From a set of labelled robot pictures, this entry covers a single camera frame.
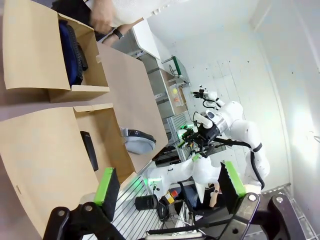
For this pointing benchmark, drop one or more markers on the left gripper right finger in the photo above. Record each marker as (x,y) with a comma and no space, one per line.
(230,190)

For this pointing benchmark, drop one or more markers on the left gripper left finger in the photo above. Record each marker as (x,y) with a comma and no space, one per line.
(110,195)

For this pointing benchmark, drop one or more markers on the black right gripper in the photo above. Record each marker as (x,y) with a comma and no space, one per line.
(208,136)

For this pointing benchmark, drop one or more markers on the black stapler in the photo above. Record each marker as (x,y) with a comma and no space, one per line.
(90,150)

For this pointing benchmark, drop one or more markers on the dark blue zipper pouch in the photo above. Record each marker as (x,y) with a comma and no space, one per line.
(68,57)

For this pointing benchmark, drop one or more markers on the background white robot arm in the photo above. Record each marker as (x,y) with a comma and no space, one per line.
(212,96)

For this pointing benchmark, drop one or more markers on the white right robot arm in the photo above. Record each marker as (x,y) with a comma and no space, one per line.
(252,130)

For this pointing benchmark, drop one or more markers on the open brown cardboard box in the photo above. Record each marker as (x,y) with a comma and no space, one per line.
(30,50)
(50,150)

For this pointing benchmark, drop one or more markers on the person's left hand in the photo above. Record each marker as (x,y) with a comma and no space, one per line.
(110,41)

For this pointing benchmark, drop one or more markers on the person's right hand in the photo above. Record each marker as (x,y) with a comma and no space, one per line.
(103,15)

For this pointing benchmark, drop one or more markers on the black mesh cup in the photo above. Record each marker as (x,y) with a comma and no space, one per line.
(146,202)

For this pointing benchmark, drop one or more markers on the seated person in blue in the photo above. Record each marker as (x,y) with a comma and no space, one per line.
(192,197)

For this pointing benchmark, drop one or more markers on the wooden top background table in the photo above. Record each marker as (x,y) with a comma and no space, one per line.
(178,100)

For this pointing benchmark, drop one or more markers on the grey zipper pencil case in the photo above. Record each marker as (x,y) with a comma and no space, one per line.
(140,145)

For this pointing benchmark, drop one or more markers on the yellow red emergency stop button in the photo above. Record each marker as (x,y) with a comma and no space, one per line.
(170,197)

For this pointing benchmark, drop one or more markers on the white side table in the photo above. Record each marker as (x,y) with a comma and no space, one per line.
(147,37)

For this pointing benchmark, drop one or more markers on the black wristwatch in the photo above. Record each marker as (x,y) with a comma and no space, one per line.
(118,34)

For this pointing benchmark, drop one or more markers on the person in white sweater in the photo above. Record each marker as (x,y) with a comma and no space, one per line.
(140,10)

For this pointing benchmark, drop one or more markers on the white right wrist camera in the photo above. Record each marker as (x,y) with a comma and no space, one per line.
(206,121)

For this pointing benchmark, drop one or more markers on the slotted aluminium base plate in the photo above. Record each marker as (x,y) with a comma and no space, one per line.
(130,220)

